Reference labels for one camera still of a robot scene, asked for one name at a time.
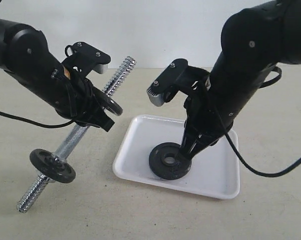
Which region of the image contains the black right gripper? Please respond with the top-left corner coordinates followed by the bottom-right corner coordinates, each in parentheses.
top-left (175, 84), bottom-right (234, 160)

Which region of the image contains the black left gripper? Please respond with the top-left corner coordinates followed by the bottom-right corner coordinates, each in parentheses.
top-left (52, 74), bottom-right (115, 132)

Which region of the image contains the black weight plate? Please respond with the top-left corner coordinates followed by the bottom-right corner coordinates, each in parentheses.
top-left (148, 142), bottom-right (192, 181)
top-left (93, 87), bottom-right (123, 116)
top-left (29, 148), bottom-right (76, 184)

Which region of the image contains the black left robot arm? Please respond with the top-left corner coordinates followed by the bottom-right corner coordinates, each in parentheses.
top-left (0, 18), bottom-right (123, 132)

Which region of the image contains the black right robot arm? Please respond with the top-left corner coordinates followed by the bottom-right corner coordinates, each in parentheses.
top-left (176, 0), bottom-right (301, 160)

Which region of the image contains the white plastic tray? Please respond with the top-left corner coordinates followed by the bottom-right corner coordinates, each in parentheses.
top-left (112, 114), bottom-right (240, 200)

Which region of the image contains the black left camera cable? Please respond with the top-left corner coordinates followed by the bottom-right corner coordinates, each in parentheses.
top-left (0, 44), bottom-right (99, 129)

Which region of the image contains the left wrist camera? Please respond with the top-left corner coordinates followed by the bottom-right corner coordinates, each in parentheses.
top-left (62, 41), bottom-right (111, 78)

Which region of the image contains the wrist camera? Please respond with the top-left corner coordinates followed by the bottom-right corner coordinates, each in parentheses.
top-left (62, 41), bottom-right (111, 78)
top-left (146, 58), bottom-right (209, 107)

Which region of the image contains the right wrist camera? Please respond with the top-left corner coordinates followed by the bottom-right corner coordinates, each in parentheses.
top-left (146, 58), bottom-right (209, 107)

